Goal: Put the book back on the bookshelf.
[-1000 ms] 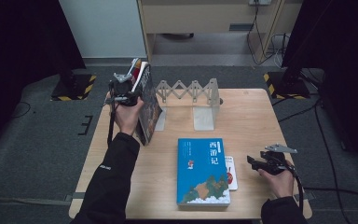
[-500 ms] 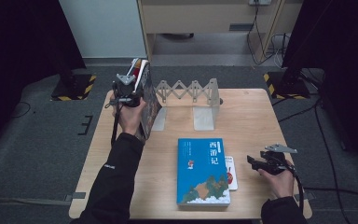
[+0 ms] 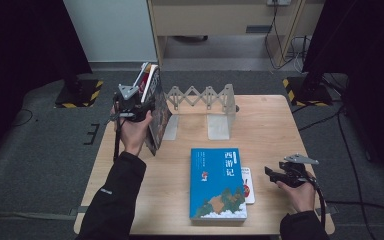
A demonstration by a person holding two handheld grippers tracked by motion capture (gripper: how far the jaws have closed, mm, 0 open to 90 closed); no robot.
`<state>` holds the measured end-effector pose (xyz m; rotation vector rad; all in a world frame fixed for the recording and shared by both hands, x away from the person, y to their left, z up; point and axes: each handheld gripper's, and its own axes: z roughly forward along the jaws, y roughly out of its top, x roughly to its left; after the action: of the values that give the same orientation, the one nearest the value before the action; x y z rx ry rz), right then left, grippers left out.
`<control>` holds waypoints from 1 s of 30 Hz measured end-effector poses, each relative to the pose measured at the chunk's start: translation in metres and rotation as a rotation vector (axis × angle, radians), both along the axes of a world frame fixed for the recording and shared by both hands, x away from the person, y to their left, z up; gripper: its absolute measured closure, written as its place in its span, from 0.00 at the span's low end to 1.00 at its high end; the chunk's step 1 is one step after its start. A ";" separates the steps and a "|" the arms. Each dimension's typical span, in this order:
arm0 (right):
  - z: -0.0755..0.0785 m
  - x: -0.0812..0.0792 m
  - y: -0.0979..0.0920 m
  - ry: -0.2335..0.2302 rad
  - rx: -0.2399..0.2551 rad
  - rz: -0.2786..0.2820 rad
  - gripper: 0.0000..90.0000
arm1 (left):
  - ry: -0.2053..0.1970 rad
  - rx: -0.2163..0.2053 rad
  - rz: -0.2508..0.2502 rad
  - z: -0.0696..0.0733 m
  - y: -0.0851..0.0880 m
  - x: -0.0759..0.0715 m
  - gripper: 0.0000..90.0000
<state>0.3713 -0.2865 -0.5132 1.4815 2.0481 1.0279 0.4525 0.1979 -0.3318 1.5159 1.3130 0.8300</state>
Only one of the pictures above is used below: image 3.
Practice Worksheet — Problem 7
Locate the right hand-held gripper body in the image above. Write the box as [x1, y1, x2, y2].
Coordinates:
[278, 152, 320, 189]

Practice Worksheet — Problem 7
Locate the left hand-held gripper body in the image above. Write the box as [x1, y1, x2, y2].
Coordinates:
[112, 83, 156, 123]

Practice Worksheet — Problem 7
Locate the white caterpillar picture book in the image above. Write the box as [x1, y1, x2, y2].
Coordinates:
[240, 166, 257, 206]

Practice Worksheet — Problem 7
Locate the large dark cover book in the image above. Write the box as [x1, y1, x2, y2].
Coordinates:
[144, 66, 174, 157]

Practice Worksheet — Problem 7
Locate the thick blue book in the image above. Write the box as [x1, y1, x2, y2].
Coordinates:
[189, 147, 249, 223]

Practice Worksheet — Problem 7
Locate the metal expandable book stand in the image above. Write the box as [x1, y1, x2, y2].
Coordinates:
[162, 83, 238, 141]

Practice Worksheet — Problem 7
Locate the person's right hand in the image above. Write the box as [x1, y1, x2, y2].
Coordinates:
[275, 180, 317, 215]

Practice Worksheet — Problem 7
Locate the person's left hand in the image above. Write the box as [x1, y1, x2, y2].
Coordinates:
[111, 106, 154, 157]

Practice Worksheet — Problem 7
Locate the grey tape strip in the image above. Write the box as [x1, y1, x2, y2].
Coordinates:
[314, 204, 340, 217]
[68, 205, 90, 217]

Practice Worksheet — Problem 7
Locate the striped black stand base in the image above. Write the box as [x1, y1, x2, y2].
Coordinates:
[54, 78, 105, 110]
[281, 75, 334, 108]

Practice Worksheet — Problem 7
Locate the white cabinet panel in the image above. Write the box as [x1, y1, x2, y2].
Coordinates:
[62, 0, 159, 64]

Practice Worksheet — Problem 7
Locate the beige wooden desk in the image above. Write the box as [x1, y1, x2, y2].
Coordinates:
[146, 0, 326, 68]

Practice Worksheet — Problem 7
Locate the black curtain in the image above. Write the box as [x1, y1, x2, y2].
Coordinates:
[301, 0, 384, 183]
[0, 0, 93, 168]

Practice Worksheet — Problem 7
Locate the white power socket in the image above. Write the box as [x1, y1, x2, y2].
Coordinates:
[266, 0, 293, 7]

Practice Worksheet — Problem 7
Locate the left hand-held gripper black cable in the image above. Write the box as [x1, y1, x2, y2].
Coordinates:
[112, 113, 125, 164]

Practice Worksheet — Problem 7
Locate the hand-held gripper black cable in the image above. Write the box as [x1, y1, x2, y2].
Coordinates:
[299, 173, 328, 231]
[112, 113, 125, 164]

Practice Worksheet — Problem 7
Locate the right hand-held gripper black cable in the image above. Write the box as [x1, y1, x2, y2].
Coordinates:
[299, 173, 328, 231]

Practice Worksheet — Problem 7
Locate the thin black floor cable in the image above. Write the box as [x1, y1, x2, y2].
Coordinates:
[12, 108, 35, 128]

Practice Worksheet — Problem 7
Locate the black cable hanging from socket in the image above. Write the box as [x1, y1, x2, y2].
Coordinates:
[263, 3, 302, 72]

